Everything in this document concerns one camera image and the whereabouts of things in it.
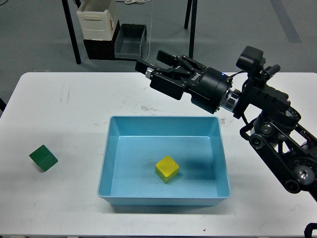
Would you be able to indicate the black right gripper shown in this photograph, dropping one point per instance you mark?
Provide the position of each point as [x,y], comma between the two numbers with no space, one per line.
[206,85]

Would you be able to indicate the yellow block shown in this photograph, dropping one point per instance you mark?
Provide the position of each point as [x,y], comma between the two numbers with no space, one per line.
[166,169]

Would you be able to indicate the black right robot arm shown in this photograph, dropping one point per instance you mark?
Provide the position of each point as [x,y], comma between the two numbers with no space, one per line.
[288,149]

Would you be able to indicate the black box under crate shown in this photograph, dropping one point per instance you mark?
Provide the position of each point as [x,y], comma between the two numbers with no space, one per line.
[102,50]

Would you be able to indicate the blue plastic box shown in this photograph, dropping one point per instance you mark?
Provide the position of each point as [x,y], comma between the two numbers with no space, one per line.
[136,143]

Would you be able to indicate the black table leg right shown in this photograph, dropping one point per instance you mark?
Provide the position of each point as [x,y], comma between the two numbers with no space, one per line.
[190,22]

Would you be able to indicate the black table leg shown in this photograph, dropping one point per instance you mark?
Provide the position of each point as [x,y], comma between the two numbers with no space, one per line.
[190,22]
[71,31]

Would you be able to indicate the grey open bin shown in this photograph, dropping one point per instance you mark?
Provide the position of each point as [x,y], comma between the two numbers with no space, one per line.
[130,41]

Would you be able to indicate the cream plastic crate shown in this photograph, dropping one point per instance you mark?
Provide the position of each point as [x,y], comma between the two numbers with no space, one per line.
[98,19]

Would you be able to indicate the black table leg left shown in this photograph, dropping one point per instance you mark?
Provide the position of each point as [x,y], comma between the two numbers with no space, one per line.
[71,31]

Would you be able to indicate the green block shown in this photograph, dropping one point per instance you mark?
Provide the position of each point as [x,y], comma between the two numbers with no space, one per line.
[43,158]

